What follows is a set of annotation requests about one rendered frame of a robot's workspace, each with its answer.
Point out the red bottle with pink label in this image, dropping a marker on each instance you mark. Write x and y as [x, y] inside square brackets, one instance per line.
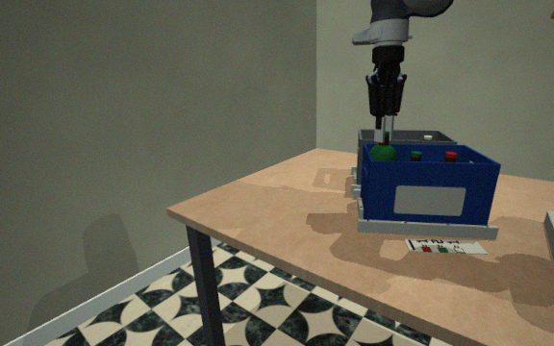
[450, 157]

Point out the dark grey divided crate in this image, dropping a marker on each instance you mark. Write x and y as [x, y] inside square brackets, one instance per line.
[405, 136]

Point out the dark blue crate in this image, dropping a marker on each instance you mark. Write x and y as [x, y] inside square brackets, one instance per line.
[429, 192]

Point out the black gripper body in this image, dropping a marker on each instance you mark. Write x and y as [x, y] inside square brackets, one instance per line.
[387, 58]

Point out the white paper pick list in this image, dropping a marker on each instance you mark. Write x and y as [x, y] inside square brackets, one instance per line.
[444, 246]

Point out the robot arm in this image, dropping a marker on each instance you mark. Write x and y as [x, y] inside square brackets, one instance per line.
[390, 20]

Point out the green bottle with pale green label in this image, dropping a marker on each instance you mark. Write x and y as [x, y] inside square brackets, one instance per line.
[383, 151]
[415, 156]

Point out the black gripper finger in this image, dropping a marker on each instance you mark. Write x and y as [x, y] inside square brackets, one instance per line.
[394, 103]
[378, 94]

